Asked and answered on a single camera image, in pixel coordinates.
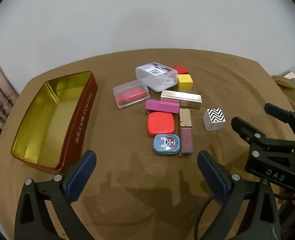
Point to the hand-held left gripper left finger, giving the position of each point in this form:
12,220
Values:
81,172

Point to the red rounded square case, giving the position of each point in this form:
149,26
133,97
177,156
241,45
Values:
160,123

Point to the white paper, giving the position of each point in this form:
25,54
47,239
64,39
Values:
291,77

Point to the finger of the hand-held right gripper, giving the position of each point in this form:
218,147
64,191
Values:
245,127
277,111

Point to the yellow wooden block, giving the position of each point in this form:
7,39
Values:
185,81

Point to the small clear box red contents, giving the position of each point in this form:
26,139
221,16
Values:
131,95

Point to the silver rectangular bar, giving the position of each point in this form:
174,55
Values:
182,97

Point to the small blue cartoon tin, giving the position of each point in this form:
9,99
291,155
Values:
166,144

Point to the red wooden block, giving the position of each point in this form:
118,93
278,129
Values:
181,70

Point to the tan fabric bag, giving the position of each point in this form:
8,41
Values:
282,85

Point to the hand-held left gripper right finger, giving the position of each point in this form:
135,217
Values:
212,175

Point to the lip gloss tube gold cap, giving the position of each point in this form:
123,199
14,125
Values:
186,140

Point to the white cube zigzag pattern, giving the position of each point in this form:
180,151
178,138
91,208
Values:
215,118

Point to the large clear labelled plastic box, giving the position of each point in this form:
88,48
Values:
150,71

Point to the pink wooden block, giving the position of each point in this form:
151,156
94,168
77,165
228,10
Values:
162,105

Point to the red and gold tin box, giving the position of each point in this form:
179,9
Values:
80,120

